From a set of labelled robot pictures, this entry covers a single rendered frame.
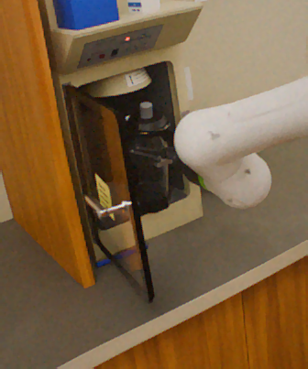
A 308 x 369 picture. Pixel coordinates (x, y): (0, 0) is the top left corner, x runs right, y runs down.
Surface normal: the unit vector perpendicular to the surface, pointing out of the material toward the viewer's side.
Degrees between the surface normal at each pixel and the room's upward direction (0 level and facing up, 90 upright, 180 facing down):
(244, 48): 90
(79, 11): 90
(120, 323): 0
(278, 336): 90
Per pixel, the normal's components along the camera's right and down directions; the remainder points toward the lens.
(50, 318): -0.14, -0.92
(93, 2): 0.53, 0.25
